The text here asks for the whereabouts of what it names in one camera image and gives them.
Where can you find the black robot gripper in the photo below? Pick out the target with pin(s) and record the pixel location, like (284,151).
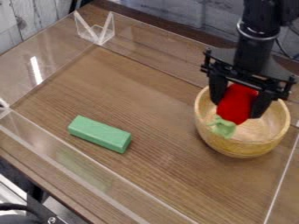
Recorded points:
(272,81)

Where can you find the red plush strawberry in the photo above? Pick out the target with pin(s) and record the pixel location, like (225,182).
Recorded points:
(232,110)

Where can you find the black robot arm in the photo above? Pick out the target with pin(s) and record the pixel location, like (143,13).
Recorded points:
(247,64)

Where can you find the wooden bowl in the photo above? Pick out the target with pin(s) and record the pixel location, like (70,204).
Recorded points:
(255,137)

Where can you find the green rectangular block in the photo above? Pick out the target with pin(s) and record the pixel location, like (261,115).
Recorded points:
(100,134)

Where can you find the black table clamp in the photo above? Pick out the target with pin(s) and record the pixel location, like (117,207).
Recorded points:
(41,213)

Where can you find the clear acrylic tray wall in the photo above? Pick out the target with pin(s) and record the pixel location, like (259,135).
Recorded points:
(136,84)

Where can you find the clear acrylic corner bracket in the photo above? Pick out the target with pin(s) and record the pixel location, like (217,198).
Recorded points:
(96,34)

